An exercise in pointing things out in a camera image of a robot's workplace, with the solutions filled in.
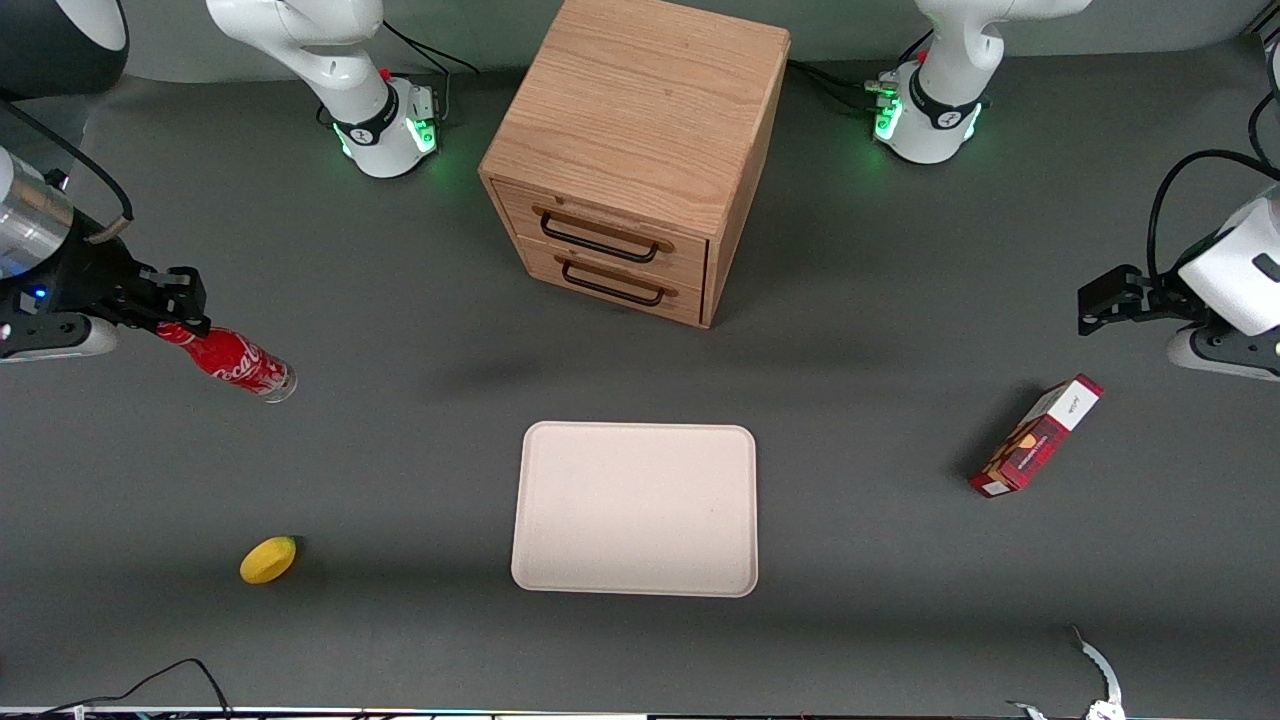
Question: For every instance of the cream rectangular tray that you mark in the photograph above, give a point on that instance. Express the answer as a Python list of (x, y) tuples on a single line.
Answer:
[(635, 510)]

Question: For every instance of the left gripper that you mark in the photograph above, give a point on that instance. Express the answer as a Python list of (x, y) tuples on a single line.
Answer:
[(1160, 297)]

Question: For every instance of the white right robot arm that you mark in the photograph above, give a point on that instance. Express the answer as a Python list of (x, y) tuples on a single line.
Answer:
[(330, 60)]

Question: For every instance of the wooden drawer front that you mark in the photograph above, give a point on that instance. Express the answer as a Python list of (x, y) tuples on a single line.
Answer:
[(688, 305), (690, 262)]

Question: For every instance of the wooden two-drawer cabinet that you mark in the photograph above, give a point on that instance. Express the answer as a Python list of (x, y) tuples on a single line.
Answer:
[(640, 110)]

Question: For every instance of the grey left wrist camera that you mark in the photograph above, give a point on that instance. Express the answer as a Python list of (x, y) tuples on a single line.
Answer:
[(1225, 352)]

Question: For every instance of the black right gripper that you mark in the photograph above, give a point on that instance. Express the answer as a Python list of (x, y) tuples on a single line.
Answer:
[(88, 276)]

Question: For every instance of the yellow lemon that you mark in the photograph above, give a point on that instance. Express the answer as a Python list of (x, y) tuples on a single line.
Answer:
[(268, 560)]

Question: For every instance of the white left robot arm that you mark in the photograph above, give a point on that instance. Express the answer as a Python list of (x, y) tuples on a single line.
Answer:
[(950, 110)]

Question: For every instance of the red plaid shortbread box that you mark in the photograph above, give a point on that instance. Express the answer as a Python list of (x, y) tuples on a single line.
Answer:
[(1035, 440)]

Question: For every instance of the white serrated strip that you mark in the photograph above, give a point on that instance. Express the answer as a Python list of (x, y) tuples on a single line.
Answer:
[(1100, 665)]

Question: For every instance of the red coke bottle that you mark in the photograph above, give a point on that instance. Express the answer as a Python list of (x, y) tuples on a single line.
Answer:
[(235, 362)]

